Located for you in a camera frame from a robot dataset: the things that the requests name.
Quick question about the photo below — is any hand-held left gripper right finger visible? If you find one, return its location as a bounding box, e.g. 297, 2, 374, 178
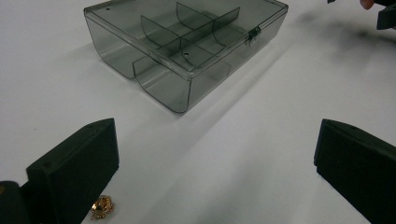
313, 119, 396, 224

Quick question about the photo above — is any transparent grey compartment box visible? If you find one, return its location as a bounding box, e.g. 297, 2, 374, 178
83, 0, 290, 114

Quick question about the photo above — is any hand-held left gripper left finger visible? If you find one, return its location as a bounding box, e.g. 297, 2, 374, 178
26, 118, 120, 224

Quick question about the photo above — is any small gold brooch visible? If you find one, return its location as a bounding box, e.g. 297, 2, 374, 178
91, 194, 116, 221

